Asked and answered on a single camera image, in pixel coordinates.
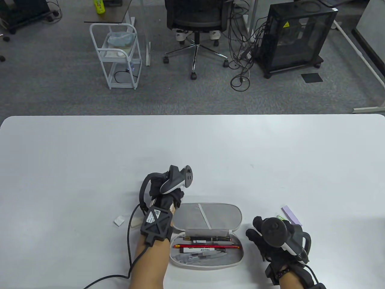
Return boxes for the grey right hand controller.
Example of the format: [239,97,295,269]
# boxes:
[260,217,312,265]

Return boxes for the person's left hand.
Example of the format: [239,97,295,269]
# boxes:
[149,172,186,213]

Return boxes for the grey hand controller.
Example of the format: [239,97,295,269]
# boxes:
[138,165,193,211]
[260,217,312,265]

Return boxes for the white cartoon zippered pencil case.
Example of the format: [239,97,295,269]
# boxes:
[169,203,244,269]

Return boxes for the white desk leg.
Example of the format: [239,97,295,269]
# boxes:
[247,0,260,36]

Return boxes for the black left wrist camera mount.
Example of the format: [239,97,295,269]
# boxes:
[140,207,174,247]

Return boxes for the tangled black floor cables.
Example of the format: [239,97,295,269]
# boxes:
[227,0,273,91]

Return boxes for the grey left hand controller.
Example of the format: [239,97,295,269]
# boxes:
[138,165,193,211]

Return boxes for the white desk frame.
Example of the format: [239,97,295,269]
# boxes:
[331,18,385,114]

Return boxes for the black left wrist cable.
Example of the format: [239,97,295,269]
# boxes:
[84,204,143,289]

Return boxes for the clear plastic bag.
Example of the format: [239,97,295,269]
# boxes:
[105,32,136,48]

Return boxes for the white partition panel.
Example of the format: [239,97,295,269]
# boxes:
[353,0,385,57]

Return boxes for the black enclosure cabinet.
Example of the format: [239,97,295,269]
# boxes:
[256,2,339,79]

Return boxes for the thin black cable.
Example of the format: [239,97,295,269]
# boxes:
[114,70,134,84]

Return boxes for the white rolling cart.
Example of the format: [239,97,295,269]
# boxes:
[89,23,143,90]

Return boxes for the black equipment rack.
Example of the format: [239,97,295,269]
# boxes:
[0,0,51,34]

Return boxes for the person's right hand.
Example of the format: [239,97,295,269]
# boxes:
[246,216,302,285]

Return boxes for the black and gold pen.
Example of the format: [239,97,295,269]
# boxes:
[183,237,232,242]

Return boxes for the person's right forearm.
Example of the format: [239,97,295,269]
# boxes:
[278,269,307,289]

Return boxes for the purple sticky note pad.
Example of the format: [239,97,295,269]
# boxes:
[281,205,302,226]

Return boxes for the black office chair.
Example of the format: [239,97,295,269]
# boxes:
[163,0,230,80]

